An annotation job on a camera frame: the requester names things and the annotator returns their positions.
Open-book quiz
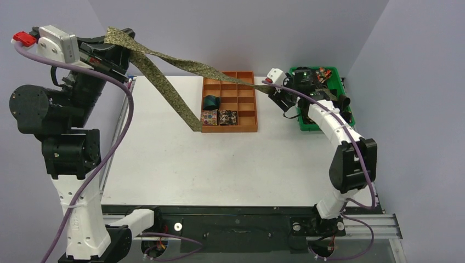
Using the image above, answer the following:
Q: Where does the olive floral patterned tie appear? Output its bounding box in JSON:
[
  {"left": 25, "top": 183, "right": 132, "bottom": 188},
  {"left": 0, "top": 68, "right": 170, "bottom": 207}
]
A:
[{"left": 104, "top": 26, "right": 277, "bottom": 133}]

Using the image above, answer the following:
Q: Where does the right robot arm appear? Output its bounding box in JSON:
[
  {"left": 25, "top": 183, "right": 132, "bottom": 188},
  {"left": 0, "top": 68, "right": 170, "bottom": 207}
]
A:
[{"left": 263, "top": 67, "right": 377, "bottom": 234}]

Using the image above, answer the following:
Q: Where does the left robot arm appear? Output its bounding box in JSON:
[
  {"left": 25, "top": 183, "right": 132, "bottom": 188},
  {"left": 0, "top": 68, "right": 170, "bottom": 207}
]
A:
[{"left": 9, "top": 25, "right": 164, "bottom": 262}]

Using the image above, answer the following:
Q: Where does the pile of patterned ties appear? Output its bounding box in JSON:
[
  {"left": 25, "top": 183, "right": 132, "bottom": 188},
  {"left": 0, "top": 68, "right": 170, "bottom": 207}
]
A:
[{"left": 289, "top": 67, "right": 355, "bottom": 126}]

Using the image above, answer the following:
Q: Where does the green plastic bin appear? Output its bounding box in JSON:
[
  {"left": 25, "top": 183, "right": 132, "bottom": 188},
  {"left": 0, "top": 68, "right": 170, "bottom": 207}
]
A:
[{"left": 290, "top": 66, "right": 355, "bottom": 127}]

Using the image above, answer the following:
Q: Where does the orange compartment tray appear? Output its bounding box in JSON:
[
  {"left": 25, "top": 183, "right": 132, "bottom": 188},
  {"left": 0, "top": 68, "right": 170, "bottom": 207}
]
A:
[{"left": 201, "top": 71, "right": 258, "bottom": 133}]

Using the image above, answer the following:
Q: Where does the rolled black floral tie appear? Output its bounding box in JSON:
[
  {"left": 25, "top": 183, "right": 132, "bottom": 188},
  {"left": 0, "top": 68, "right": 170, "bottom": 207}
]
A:
[{"left": 218, "top": 110, "right": 238, "bottom": 125}]

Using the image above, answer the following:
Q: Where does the rolled dark green tie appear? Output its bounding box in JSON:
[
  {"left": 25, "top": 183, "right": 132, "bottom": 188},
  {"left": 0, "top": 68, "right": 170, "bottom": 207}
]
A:
[{"left": 202, "top": 95, "right": 221, "bottom": 111}]

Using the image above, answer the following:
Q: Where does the rolled dotted colourful tie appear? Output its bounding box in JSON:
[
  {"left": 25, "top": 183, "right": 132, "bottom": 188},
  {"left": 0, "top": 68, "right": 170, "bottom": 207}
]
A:
[{"left": 201, "top": 110, "right": 218, "bottom": 126}]

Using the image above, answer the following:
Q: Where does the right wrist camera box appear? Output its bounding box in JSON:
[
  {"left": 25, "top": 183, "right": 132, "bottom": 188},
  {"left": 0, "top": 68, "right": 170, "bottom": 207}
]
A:
[{"left": 265, "top": 68, "right": 287, "bottom": 86}]

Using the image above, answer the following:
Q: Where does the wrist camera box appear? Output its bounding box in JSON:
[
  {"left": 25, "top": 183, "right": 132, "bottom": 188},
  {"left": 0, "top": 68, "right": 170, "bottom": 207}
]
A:
[
  {"left": 265, "top": 68, "right": 287, "bottom": 86},
  {"left": 13, "top": 25, "right": 96, "bottom": 70}
]

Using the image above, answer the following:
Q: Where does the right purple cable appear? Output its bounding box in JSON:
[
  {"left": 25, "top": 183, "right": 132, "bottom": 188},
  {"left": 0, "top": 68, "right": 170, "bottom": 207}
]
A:
[{"left": 271, "top": 81, "right": 377, "bottom": 262}]

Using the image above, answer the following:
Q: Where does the purple cable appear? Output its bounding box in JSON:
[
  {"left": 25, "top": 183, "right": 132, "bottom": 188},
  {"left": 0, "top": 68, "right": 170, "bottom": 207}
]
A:
[
  {"left": 14, "top": 42, "right": 135, "bottom": 263},
  {"left": 271, "top": 81, "right": 377, "bottom": 262}
]

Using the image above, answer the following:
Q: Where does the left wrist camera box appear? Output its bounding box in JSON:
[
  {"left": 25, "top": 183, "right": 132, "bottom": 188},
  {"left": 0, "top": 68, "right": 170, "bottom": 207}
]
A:
[{"left": 13, "top": 25, "right": 96, "bottom": 70}]

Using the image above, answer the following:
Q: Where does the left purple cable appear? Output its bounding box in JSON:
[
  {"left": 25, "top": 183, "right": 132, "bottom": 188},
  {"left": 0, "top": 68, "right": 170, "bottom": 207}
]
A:
[{"left": 14, "top": 42, "right": 135, "bottom": 263}]

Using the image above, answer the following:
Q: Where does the aluminium frame rail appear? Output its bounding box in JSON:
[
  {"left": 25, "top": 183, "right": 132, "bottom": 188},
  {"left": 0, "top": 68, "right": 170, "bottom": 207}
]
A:
[{"left": 99, "top": 214, "right": 406, "bottom": 262}]

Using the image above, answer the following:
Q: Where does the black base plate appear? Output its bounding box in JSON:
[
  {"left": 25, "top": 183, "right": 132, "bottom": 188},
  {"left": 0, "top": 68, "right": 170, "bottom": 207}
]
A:
[{"left": 101, "top": 205, "right": 382, "bottom": 255}]

